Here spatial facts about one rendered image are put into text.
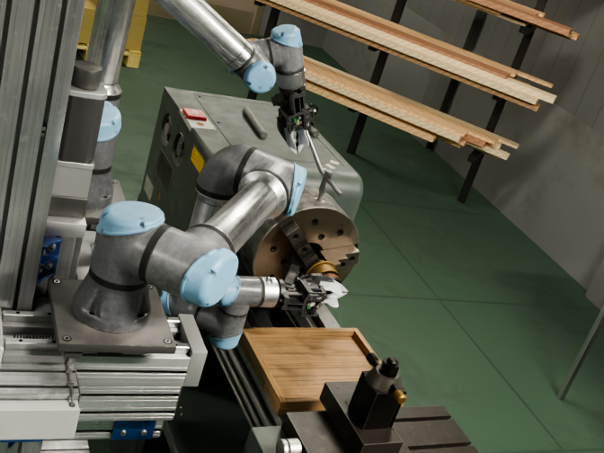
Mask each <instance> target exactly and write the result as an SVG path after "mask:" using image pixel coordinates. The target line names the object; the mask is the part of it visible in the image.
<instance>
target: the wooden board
mask: <svg viewBox="0 0 604 453"><path fill-rule="evenodd" d="M239 343H240V345H241V347H242V349H243V351H244V354H245V356H246V358H247V359H248V360H249V362H250V364H251V366H252V368H253V371H254V373H255V375H256V377H257V378H258V379H259V381H260V383H261V385H262V388H263V390H264V392H265V394H266V395H267V397H268V399H269V400H270V402H271V405H272V407H273V409H274V411H275V413H276V414H277V415H279V414H286V413H294V412H313V411H326V410H325V408H324V406H323V404H322V403H321V401H320V399H319V397H320V395H321V393H322V390H323V387H324V383H325V382H335V381H359V378H360V374H361V372H362V371H369V370H371V369H373V368H374V367H373V366H371V365H370V364H369V363H368V361H367V359H366V358H367V355H368V354H369V353H370V352H374V351H373V350H372V349H371V347H370V346H369V344H368V343H367V341H366V340H365V339H364V337H363V336H362V334H361V333H360V331H359V330H358V328H298V327H244V328H243V333H242V334H241V337H240V340H239ZM374 353H375V352H374ZM375 354H376V353H375Z"/></svg>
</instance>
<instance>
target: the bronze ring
mask: <svg viewBox="0 0 604 453"><path fill-rule="evenodd" d="M309 273H322V274H324V275H326V276H328V277H330V278H332V279H333V280H335V281H337V282H339V283H340V284H342V282H341V280H340V276H339V274H338V272H337V269H336V267H335V265H334V264H333V263H332V262H328V261H324V260H320V262H317V263H315V264H313V265H312V266H311V267H309V268H306V273H305V275H308V274H309Z"/></svg>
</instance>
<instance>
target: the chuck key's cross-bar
mask: <svg viewBox="0 0 604 453"><path fill-rule="evenodd" d="M306 136H307V139H308V142H309V147H310V149H311V152H312V154H313V157H314V159H315V163H316V165H317V168H318V170H319V173H320V174H321V175H322V176H324V170H323V167H322V166H321V163H320V161H319V158H318V156H317V153H316V151H315V147H314V145H313V142H312V140H311V137H310V136H309V133H308V130H307V131H306ZM326 181H327V182H328V183H329V184H330V186H331V187H332V188H333V190H334V191H335V192H336V193H337V195H338V196H339V197H341V196H342V192H341V191H340V190H339V189H338V188H337V186H336V185H335V184H334V183H333V181H332V180H331V179H330V178H326Z"/></svg>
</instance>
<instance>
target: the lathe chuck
mask: <svg viewBox="0 0 604 453"><path fill-rule="evenodd" d="M318 194H319V192H314V191H302V194H301V197H300V200H299V203H298V206H297V208H296V211H295V213H294V214H293V215H292V216H291V217H292V219H293V220H294V221H295V223H296V224H297V225H298V227H299V229H300V230H301V232H302V234H303V235H304V237H305V239H306V240H307V241H308V242H309V244H310V246H311V247H312V249H313V251H314V252H315V246H316V245H317V244H318V245H320V247H321V248H322V249H327V248H334V247H339V246H345V245H350V244H359V243H360V238H359V233H358V230H357V228H356V226H355V225H354V223H353V221H352V220H351V219H350V218H349V216H348V215H347V214H346V213H345V212H344V211H343V209H342V208H341V207H340V206H339V205H338V204H337V203H336V202H335V201H334V200H333V199H331V198H330V197H328V196H326V195H324V196H323V200H324V201H325V202H319V201H316V200H314V197H318ZM274 220H275V218H272V219H266V220H265V221H264V223H263V224H262V225H261V226H260V227H259V228H258V229H257V230H256V231H255V233H254V234H253V235H252V236H251V237H250V238H249V239H248V240H247V241H246V243H245V244H244V245H243V258H244V264H245V266H246V269H247V270H248V271H249V269H248V266H249V268H250V271H251V273H252V274H251V273H250V272H249V273H250V274H251V276H257V277H274V278H281V279H283V281H284V279H285V276H286V271H287V270H288V268H289V267H290V264H292V261H294V262H298V263H301V264H303V265H304V266H305V267H306V265H305V264H304V263H303V262H302V260H301V259H300V257H299V256H298V254H294V252H295V250H294V248H293V246H292V245H291V243H290V242H289V240H288V238H287V237H286V235H285V234H284V232H283V231H282V229H281V227H280V225H279V224H278V222H277V221H275V222H274ZM247 264H248V266H247ZM353 266H354V264H352V265H347V270H346V271H340V280H341V282H343V281H344V280H345V279H346V278H347V276H348V275H349V274H350V272H351V270H352V268H353Z"/></svg>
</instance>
